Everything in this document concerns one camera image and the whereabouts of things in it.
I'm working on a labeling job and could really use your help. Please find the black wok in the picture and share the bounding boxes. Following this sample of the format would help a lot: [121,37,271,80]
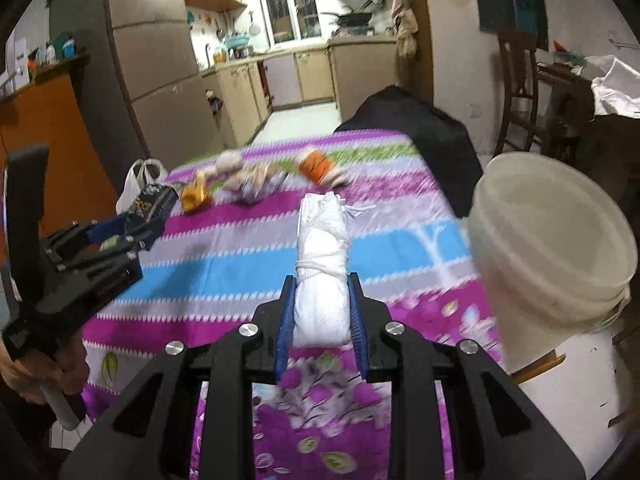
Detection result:
[320,10,373,28]

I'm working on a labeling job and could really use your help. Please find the white knotted plastic bag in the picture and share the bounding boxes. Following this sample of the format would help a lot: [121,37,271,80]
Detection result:
[291,191,376,347]

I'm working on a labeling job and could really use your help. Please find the kitchen window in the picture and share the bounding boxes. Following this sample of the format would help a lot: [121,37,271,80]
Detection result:
[257,0,321,48]

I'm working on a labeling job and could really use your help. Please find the white plastic shopping bag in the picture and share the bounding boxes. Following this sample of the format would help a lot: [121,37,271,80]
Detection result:
[116,158,168,215]

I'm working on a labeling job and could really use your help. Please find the person's left hand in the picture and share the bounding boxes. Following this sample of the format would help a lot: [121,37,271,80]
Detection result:
[0,332,91,406]

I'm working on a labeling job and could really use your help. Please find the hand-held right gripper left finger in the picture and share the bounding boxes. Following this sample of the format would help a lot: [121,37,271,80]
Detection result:
[60,275,296,480]

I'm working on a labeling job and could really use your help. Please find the hanging cloths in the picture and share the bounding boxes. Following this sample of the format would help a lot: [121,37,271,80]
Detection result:
[390,0,421,61]

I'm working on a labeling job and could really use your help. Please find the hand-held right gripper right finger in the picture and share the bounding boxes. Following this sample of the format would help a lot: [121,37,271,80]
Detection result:
[347,274,586,480]

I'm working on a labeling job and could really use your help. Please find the white plastic sheet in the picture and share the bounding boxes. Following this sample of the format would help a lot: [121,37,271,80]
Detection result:
[591,56,640,118]

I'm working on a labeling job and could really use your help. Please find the white microwave oven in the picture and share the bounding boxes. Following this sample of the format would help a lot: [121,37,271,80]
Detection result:
[0,30,28,96]

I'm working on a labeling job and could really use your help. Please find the beige kitchen counter cabinets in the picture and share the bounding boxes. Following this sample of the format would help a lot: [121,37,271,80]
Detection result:
[202,35,401,146]

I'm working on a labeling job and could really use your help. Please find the striped floral tablecloth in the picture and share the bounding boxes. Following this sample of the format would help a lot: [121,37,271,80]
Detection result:
[82,129,511,480]

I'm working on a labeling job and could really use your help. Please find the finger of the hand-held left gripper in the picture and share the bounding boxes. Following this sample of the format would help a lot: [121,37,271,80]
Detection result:
[42,212,166,261]
[55,246,145,275]

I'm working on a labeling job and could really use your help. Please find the black cloth cover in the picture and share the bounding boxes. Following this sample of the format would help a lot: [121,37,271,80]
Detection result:
[334,86,483,218]

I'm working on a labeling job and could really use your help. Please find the dark wooden chair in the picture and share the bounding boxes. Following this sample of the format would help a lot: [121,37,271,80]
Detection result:
[492,30,551,156]

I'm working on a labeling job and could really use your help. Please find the orange wooden cabinet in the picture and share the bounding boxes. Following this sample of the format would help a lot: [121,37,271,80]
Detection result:
[0,55,121,266]

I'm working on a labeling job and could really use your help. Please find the crumpled grey wrapper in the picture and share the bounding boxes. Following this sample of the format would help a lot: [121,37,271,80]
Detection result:
[222,165,286,204]

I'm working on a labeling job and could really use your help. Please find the white plastic bucket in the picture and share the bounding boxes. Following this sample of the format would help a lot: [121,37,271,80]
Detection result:
[465,152,638,373]

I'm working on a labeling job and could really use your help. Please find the dark printed packet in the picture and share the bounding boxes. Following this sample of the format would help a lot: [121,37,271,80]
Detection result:
[127,184,179,226]

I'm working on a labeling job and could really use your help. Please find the dark wooden desk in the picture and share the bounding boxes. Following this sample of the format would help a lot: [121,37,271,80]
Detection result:
[535,60,640,201]

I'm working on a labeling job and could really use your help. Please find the grey refrigerator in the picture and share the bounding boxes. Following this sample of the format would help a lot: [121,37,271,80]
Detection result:
[50,0,238,161]

